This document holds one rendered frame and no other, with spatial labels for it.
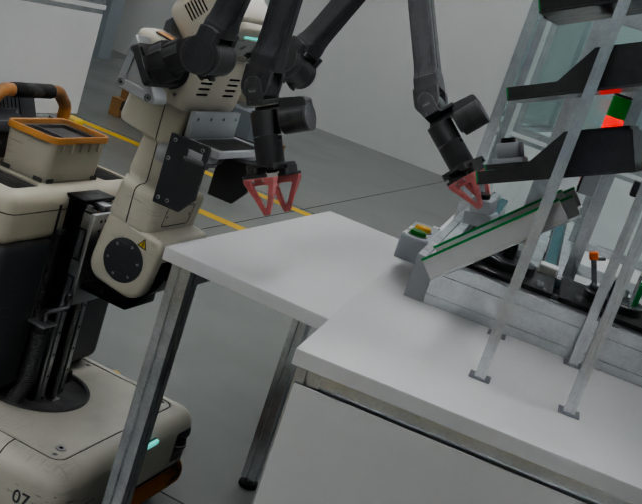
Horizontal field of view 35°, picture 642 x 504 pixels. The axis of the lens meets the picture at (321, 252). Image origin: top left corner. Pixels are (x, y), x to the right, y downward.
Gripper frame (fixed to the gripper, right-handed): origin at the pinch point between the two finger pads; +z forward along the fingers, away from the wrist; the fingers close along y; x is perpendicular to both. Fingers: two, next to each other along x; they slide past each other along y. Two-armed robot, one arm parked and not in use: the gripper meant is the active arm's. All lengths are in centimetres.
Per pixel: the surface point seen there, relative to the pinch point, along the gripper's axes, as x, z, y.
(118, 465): 78, 13, -55
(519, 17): 234, -179, 790
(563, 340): -0.2, 34.2, 1.4
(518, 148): -17.4, -5.3, -10.9
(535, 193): 35, 1, 115
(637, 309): -11.7, 36.7, 18.0
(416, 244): 23.0, 0.5, 6.8
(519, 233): -17.7, 9.5, -30.8
